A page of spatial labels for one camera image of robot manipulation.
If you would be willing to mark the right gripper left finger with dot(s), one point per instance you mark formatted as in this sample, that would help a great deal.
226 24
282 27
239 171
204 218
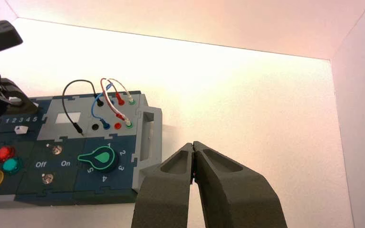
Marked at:
163 195

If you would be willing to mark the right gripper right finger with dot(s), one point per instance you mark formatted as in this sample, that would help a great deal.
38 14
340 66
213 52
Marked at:
233 198

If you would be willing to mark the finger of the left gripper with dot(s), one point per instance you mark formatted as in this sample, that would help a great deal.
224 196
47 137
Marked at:
11 89
22 107

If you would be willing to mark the white slider knob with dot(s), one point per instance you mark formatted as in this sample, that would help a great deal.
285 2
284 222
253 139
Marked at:
21 130
35 104

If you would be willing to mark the red push button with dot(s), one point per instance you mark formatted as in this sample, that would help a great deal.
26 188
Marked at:
5 154

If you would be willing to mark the green push button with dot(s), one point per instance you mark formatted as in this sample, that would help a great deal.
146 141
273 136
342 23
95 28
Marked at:
12 166

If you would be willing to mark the teal rotary selector knob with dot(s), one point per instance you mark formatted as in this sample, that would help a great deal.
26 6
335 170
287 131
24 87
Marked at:
102 158

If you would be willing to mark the blue grey task board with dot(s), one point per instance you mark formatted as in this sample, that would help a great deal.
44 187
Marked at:
66 188

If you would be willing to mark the metal toggle switch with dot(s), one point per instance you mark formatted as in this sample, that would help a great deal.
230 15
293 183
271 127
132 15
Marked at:
57 150
47 178

